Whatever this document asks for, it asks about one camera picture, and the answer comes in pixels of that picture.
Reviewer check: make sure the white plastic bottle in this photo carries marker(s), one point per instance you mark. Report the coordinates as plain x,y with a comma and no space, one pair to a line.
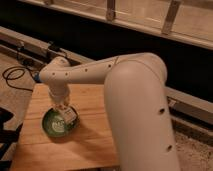
68,115

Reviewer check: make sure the black power adapter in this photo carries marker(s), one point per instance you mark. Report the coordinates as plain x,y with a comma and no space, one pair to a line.
53,47

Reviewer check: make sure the green ceramic bowl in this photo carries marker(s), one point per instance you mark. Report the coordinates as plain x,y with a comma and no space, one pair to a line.
54,125

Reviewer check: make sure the blue box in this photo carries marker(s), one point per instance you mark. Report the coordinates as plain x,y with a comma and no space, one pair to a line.
37,78

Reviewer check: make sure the wooden board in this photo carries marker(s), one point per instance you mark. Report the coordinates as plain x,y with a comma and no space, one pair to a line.
89,145

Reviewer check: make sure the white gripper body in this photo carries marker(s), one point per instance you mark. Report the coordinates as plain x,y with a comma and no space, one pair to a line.
60,98

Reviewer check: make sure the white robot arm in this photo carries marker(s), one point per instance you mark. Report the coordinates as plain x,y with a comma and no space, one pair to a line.
135,102

